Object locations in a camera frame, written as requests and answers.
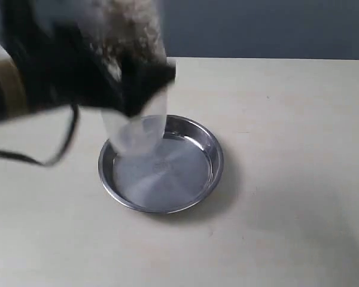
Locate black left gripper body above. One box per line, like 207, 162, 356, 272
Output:
0, 1, 126, 112

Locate clear plastic shaker bottle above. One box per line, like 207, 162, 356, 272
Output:
79, 1, 175, 156

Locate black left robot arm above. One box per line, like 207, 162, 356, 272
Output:
0, 1, 176, 121

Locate round steel tray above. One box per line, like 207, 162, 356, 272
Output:
98, 115, 224, 214

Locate black cable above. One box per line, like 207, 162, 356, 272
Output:
0, 103, 80, 167

